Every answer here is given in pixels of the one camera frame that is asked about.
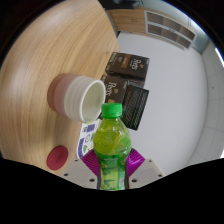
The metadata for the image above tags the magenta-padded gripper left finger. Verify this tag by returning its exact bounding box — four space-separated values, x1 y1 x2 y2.
60 148 100 190

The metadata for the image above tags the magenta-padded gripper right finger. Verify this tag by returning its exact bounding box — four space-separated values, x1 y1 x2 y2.
126 148 166 190

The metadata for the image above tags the green plastic drink bottle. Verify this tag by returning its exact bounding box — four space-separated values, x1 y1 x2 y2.
92 102 133 192

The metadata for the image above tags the flat round red coaster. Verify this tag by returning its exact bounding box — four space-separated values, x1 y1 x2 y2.
46 145 70 171

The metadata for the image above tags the white and pink ceramic cup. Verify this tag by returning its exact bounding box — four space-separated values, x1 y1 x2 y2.
46 73 107 123

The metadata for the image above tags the tall dark brown carton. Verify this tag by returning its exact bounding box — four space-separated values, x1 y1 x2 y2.
104 51 150 80

